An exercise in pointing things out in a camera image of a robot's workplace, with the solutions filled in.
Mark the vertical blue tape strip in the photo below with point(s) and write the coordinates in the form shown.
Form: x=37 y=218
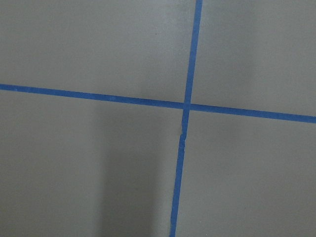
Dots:
x=185 y=118

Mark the horizontal blue tape strip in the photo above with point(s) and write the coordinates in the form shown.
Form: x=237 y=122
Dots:
x=160 y=103

